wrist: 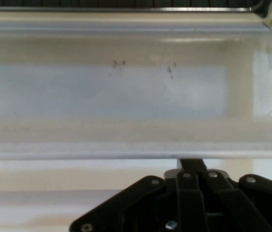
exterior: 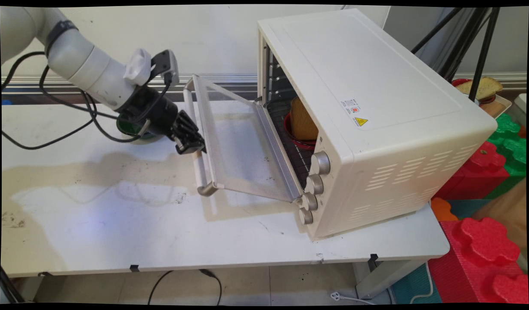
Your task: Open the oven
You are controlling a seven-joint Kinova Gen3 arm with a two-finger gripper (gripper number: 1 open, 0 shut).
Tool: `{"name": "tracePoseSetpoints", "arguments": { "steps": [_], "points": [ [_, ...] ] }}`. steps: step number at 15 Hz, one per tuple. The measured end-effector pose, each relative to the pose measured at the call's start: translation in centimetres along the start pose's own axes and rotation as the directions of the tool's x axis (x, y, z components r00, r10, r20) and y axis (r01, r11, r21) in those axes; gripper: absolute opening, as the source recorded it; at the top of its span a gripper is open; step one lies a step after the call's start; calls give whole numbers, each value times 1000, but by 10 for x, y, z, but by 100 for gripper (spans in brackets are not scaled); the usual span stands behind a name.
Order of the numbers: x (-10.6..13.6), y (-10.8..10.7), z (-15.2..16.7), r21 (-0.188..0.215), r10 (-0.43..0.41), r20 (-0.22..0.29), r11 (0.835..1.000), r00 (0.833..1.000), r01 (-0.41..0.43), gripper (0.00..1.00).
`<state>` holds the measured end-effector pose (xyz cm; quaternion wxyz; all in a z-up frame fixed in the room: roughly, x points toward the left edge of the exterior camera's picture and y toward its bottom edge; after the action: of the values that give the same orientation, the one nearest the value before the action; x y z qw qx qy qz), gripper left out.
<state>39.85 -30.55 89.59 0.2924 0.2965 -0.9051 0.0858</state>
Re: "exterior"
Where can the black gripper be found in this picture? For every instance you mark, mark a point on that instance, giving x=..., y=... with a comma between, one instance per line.
x=154, y=113

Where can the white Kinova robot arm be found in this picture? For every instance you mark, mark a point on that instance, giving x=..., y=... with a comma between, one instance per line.
x=83, y=64

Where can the dark green bowl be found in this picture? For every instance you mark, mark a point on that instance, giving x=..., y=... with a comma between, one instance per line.
x=126, y=130

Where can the red dish in oven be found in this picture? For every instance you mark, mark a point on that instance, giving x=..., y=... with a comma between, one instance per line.
x=290, y=133

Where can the metal oven rack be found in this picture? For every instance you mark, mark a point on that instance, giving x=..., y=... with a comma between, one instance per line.
x=298, y=157

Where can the brown bread slice in oven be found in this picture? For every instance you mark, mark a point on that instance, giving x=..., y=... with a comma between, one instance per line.
x=303, y=120

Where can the large silver oven knob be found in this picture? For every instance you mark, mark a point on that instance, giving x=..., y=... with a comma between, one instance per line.
x=321, y=163

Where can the black table clip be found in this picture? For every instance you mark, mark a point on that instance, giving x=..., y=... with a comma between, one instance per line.
x=372, y=260
x=134, y=268

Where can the warning label sticker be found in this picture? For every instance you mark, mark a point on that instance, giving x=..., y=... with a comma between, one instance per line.
x=355, y=113

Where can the cream toaster oven body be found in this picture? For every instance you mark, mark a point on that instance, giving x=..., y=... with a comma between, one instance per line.
x=397, y=107

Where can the black table leg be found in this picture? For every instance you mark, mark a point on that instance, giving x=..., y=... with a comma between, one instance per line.
x=10, y=288

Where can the white table leg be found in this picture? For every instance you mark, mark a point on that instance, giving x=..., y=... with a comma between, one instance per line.
x=385, y=275

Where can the orange foam block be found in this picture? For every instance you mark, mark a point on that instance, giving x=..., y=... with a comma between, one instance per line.
x=443, y=210

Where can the teal floor mat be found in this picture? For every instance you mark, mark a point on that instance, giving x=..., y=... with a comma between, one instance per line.
x=412, y=286

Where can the red plate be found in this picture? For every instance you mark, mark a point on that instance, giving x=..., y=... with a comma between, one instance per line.
x=459, y=81

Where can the teal foam block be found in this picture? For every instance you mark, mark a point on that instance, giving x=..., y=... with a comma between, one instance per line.
x=466, y=207

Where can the small red foam block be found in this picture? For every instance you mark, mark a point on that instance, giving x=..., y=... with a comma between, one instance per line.
x=479, y=172

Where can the black tripod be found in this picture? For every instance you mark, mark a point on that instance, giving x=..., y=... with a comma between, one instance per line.
x=479, y=51

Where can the toasted bread slice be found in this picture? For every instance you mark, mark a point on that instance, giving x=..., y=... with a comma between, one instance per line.
x=488, y=86

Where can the white tray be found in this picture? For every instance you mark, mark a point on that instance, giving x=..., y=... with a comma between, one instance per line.
x=499, y=107

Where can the large red foam block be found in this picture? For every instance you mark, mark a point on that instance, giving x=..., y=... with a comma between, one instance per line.
x=479, y=258

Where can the green foam block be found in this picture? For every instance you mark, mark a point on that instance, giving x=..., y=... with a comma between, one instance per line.
x=511, y=150

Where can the white box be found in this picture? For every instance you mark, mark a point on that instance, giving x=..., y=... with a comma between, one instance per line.
x=521, y=103

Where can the aluminium wall rail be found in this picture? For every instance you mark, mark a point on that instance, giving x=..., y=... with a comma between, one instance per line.
x=230, y=84

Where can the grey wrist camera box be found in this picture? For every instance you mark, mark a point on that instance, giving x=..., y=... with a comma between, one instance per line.
x=167, y=66

